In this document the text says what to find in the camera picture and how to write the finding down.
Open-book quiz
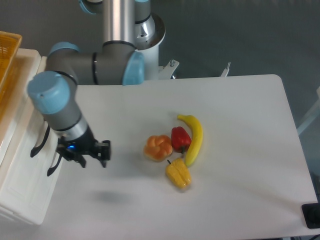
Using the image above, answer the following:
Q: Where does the white table bracket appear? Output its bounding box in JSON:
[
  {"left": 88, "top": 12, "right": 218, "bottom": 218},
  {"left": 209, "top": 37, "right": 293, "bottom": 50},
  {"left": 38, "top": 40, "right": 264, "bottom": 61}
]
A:
[{"left": 220, "top": 62, "right": 231, "bottom": 77}]

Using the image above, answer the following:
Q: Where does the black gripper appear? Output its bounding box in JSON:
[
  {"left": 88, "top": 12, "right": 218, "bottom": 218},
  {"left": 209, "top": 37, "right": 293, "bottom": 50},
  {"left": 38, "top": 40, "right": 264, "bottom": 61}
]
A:
[{"left": 56, "top": 123, "right": 111, "bottom": 168}]

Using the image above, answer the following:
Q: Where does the orange braided bread roll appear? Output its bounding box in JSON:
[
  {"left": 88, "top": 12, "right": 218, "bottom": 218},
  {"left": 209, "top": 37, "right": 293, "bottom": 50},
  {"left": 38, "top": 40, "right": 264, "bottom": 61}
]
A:
[{"left": 143, "top": 135, "right": 173, "bottom": 162}]

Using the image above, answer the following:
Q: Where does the red bell pepper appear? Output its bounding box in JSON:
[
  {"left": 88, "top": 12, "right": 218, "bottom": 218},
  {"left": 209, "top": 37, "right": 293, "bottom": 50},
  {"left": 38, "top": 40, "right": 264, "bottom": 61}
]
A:
[{"left": 171, "top": 126, "right": 192, "bottom": 153}]

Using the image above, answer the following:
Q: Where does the yellow plastic basket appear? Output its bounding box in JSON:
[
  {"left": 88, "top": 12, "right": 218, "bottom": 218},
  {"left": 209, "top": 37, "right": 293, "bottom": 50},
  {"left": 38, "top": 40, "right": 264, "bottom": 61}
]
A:
[{"left": 0, "top": 31, "right": 23, "bottom": 100}]

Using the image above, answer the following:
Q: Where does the yellow banana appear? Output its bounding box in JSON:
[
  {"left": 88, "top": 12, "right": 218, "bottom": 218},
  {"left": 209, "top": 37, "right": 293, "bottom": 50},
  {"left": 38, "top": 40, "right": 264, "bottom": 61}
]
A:
[{"left": 177, "top": 114, "right": 204, "bottom": 167}]

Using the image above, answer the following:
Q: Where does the black device at table edge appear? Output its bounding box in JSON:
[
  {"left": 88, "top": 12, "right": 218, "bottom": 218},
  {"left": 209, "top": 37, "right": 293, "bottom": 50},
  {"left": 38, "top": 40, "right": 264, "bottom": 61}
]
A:
[{"left": 301, "top": 203, "right": 320, "bottom": 229}]

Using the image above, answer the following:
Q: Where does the white frame at right edge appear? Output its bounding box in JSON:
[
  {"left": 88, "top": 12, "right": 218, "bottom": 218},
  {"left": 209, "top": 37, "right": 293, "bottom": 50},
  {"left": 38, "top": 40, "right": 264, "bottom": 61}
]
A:
[{"left": 297, "top": 87, "right": 320, "bottom": 136}]

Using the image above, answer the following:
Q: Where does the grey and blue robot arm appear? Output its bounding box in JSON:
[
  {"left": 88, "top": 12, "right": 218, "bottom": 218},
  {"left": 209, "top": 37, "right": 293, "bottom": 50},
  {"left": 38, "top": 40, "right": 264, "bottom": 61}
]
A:
[{"left": 27, "top": 0, "right": 151, "bottom": 167}]

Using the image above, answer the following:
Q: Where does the yellow bell pepper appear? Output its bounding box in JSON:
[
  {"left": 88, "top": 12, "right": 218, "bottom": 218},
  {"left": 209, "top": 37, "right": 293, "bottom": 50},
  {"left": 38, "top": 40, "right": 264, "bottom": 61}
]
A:
[{"left": 165, "top": 158, "right": 192, "bottom": 189}]

